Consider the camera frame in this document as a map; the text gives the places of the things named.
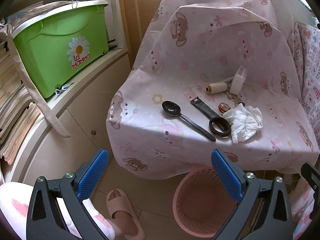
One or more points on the green plastic storage box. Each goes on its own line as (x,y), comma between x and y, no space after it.
(56,45)

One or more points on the white tissue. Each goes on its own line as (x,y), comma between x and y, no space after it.
(245,122)

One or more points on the black plastic spoon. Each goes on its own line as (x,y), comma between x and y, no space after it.
(174,110)

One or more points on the pink plastic waste basket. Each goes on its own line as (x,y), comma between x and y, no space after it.
(201,204)

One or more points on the pink slipper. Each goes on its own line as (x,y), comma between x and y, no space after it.
(125,212)

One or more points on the pink checkered tissue pack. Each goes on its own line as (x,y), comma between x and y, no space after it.
(238,81)

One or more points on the white cabinet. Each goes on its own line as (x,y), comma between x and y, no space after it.
(82,109)

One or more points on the person's foot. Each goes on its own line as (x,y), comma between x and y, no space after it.
(122,217)

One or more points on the cream thread spool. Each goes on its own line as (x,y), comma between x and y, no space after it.
(218,87)

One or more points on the patterned print bedsheet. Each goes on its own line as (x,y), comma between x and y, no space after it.
(304,45)

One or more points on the small red round candy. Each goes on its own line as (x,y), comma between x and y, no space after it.
(223,107)

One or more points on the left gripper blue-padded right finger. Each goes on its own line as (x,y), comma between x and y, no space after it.
(262,208)

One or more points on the pink pajama leg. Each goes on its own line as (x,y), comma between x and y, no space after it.
(15,199)

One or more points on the pink bear-print chair cover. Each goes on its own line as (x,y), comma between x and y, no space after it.
(188,45)

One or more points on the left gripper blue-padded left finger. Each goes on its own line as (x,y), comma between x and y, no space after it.
(45,219)

